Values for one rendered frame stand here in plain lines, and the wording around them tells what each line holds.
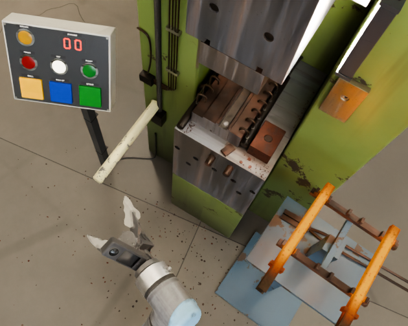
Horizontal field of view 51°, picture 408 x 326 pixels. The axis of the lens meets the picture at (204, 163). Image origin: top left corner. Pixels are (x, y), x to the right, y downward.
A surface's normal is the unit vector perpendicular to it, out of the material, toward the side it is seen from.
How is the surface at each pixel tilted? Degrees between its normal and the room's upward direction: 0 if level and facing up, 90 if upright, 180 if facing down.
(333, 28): 90
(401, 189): 0
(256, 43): 90
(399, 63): 90
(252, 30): 90
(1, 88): 0
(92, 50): 60
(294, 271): 0
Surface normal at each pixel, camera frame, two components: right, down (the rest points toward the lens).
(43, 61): -0.05, 0.60
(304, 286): 0.08, -0.39
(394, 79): -0.51, 0.77
